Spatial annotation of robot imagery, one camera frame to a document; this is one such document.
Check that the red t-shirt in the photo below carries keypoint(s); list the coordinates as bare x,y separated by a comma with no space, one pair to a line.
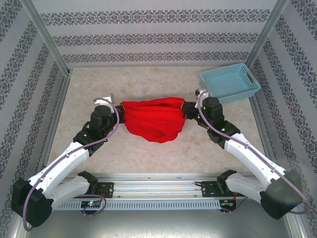
153,121

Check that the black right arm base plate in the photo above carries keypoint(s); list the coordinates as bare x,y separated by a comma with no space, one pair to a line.
210,189

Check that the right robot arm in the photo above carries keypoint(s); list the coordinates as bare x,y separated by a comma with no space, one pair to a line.
250,153

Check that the light blue plastic basket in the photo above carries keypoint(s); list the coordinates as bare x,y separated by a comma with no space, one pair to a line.
227,81

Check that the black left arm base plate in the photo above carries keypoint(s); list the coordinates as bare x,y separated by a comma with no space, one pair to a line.
106,189

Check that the grey sheet metal panel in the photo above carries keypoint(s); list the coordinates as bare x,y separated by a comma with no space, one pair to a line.
158,223

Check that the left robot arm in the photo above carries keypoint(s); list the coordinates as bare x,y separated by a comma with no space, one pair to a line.
62,161

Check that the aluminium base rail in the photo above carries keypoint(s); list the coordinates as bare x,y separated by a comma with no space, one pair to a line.
158,184

